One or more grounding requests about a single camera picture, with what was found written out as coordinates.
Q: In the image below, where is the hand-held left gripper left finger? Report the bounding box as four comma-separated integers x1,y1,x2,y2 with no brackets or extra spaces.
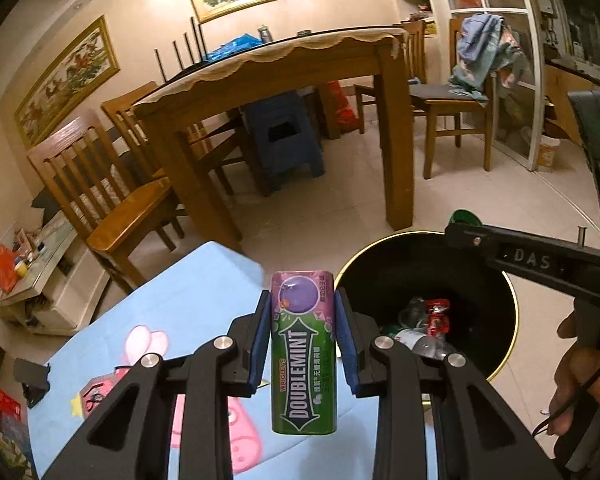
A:
42,287,273,480

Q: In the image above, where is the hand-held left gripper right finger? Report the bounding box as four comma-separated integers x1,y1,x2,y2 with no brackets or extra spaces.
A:
334,287,563,480

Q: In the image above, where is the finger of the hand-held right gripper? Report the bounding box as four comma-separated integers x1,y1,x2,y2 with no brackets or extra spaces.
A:
444,221,501,257

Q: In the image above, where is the green purple gum tin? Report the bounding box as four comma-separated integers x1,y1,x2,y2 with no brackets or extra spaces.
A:
270,270,338,435

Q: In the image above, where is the black trash bin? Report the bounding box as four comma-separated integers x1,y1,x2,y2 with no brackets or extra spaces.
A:
336,231,518,386

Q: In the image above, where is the clear plastic water bottle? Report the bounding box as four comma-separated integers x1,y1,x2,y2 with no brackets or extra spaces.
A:
380,327,451,361

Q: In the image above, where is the person's right hand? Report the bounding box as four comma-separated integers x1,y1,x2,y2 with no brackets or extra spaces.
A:
547,307,600,436

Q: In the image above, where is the blue cartoon tablecloth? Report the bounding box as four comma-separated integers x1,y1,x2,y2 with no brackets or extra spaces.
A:
30,241,436,480

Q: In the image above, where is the white bucket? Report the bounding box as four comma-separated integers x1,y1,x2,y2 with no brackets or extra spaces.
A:
537,134,561,172

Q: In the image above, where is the wooden dining chair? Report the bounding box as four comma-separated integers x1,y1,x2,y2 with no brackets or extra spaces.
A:
27,115,186,288
101,81,246,196
355,20,426,136
410,17,496,181

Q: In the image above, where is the wooden dining table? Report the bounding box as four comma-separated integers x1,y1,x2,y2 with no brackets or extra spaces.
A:
131,25,415,253

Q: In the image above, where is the red bag under table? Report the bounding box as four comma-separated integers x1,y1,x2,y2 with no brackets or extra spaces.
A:
325,81,361,136

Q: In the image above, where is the blue plastic stool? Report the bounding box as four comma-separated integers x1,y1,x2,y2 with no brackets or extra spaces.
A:
242,91,327,196

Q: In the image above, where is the pile of clothes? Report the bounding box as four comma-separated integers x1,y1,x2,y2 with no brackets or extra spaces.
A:
447,12,528,106

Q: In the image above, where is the white glass coffee table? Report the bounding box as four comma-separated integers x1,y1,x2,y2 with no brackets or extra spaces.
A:
0,210,106,336

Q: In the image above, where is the black phone stand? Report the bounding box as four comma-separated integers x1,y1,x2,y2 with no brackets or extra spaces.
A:
12,357,51,408

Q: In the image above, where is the lace table cover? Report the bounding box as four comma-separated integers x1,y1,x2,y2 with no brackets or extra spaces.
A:
132,26,408,106

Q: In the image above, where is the red gift box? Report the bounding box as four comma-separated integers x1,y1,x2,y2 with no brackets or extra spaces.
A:
0,377,23,421

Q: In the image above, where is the black router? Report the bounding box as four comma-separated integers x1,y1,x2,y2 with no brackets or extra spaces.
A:
153,17,206,83

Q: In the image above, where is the blue plastic bag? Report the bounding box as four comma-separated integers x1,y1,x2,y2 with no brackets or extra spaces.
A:
206,33,263,61

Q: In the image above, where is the framed horse painting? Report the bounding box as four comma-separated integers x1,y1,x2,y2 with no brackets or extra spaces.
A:
14,15,121,150

